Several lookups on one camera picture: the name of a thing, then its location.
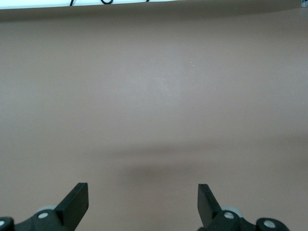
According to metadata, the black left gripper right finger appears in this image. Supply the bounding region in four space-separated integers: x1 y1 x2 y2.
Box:
197 183 289 231

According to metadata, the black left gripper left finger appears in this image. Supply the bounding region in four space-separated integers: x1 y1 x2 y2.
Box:
0 182 89 231

